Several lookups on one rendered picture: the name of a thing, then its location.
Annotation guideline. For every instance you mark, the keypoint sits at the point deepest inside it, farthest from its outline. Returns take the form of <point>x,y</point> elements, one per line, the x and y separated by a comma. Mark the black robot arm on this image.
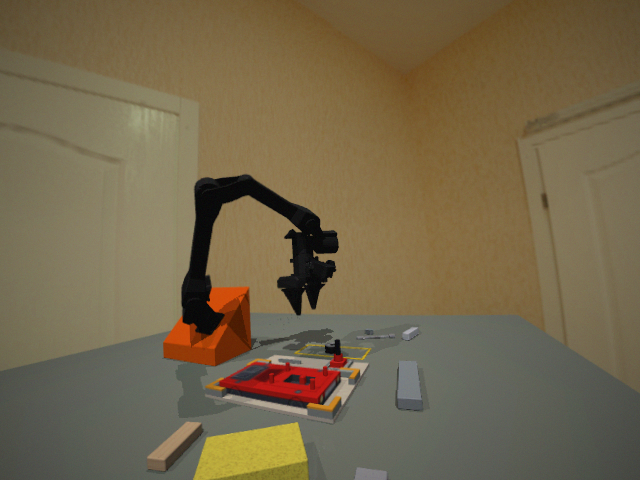
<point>209,196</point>

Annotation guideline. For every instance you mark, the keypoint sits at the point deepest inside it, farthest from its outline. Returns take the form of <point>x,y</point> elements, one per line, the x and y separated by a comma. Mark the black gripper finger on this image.
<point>294,297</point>
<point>312,292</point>

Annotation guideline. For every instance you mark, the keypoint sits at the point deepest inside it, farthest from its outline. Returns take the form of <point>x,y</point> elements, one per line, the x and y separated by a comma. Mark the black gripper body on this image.
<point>299,278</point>

